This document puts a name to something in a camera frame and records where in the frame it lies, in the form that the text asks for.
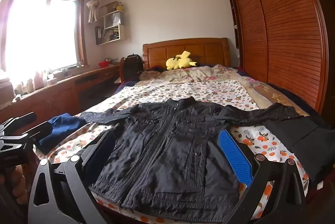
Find orange fruit print bed sheet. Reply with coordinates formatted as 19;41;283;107
39;81;312;224

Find wooden bed headboard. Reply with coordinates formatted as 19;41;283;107
143;37;231;70

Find person's left hand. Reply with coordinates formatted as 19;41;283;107
0;165;29;204

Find wooden slatted wardrobe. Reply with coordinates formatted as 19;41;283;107
222;0;330;120

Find white wall shelf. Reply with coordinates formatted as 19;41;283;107
95;1;126;45

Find white paper bag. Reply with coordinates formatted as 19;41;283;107
108;11;123;26

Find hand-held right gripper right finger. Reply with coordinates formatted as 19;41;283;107
218;128;307;224

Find black jacket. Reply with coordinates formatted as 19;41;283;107
80;98;301;215

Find black backpack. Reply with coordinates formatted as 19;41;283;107
123;54;143;82

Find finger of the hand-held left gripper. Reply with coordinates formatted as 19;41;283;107
26;122;53;145
0;112;37;136

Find yellow plush toy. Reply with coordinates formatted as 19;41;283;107
166;51;197;71

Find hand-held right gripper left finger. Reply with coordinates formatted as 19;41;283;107
27;130;117;224

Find black pants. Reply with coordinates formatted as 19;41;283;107
263;109;335;183

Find row of books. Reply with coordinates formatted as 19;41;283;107
103;27;119;43

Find blue folded garment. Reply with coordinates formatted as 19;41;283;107
35;114;88;155

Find wooden chair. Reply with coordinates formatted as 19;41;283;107
119;57;144;83

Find tied beige curtain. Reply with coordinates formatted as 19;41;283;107
86;0;108;23

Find wood framed window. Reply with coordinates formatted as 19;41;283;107
0;0;88;75

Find pink bottle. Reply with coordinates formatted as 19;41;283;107
34;71;45;90

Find long wooden desk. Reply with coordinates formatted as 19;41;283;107
0;64;123;136

